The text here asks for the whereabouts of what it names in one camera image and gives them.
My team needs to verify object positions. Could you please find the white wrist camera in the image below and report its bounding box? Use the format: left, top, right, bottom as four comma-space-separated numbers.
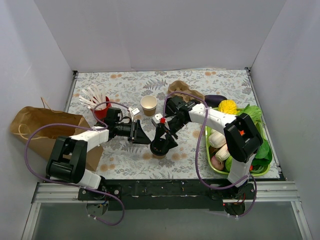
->
151, 113, 169, 128
127, 107, 140, 120

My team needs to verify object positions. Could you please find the aluminium frame rail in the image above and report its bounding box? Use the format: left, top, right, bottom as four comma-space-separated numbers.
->
22, 179, 312, 240

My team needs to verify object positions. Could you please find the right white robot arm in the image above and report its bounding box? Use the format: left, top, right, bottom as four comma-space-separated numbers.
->
150, 96, 263, 199

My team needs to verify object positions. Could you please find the red plastic cup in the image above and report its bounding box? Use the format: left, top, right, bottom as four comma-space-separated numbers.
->
90, 96, 111, 120

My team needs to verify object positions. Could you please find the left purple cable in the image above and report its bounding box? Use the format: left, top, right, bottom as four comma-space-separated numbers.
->
24, 101, 133, 226

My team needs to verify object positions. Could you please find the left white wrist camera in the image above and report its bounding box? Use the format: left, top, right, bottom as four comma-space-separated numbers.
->
127, 107, 140, 120

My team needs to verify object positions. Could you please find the brown cardboard cup carrier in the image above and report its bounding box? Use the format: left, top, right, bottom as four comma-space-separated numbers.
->
167, 80, 205, 102

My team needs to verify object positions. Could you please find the yellow toy napa cabbage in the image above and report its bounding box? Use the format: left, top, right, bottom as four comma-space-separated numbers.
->
218, 99, 237, 115

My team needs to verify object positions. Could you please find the purple toy onion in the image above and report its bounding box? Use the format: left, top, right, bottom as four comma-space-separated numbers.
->
210, 155, 225, 171

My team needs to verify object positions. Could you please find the black coffee cup lid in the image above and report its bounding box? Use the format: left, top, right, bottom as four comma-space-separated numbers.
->
150, 138, 169, 157

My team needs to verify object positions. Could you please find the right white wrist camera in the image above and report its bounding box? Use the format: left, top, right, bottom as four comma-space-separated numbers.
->
151, 113, 169, 128

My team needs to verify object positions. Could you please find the dark green toy leafy vegetable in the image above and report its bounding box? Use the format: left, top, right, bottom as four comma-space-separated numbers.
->
252, 138, 273, 166

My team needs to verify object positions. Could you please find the brown paper coffee cup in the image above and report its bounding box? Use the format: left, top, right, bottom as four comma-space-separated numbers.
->
140, 95, 157, 117

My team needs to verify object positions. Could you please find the green toy napa cabbage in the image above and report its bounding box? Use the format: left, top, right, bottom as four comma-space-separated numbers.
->
239, 104, 262, 124

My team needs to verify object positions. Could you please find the green plastic basket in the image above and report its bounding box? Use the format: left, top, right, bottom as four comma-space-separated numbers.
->
205, 105, 273, 177

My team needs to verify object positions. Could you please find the brown paper bag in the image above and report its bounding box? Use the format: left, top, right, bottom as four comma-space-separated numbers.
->
9, 98, 90, 160

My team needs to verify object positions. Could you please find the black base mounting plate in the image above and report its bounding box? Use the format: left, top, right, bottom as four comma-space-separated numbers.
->
77, 179, 255, 211

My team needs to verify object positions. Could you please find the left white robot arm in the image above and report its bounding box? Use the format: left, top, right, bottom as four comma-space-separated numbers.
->
46, 107, 151, 200

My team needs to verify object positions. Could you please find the small white toy cabbage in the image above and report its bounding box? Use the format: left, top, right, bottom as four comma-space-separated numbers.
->
215, 144, 230, 162

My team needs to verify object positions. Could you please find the purple toy eggplant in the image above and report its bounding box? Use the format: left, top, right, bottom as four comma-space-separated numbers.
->
204, 95, 227, 108

